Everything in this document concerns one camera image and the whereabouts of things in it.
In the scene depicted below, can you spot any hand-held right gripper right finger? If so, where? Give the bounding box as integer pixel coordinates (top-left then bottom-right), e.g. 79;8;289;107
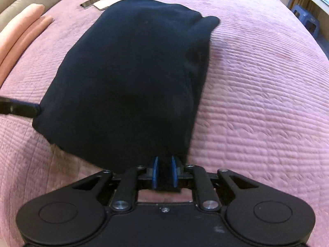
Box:
170;155;260;211

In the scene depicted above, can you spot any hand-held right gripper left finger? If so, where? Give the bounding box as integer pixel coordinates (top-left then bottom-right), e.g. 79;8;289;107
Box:
72;157;159;211

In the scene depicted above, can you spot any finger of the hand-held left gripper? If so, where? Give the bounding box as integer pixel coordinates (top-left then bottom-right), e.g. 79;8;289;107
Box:
0;96;42;118

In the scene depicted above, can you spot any dark navy garment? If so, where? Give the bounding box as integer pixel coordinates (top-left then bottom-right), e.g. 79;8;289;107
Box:
32;0;221;192

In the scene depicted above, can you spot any pink pillow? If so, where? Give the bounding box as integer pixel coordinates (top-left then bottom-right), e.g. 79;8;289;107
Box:
0;3;45;57
0;15;54;86

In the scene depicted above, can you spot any pink quilted bedspread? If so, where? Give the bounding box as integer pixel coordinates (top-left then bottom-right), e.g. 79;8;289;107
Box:
0;0;329;247

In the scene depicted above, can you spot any blue plastic stool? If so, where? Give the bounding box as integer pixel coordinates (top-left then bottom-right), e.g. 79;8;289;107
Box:
291;4;321;36

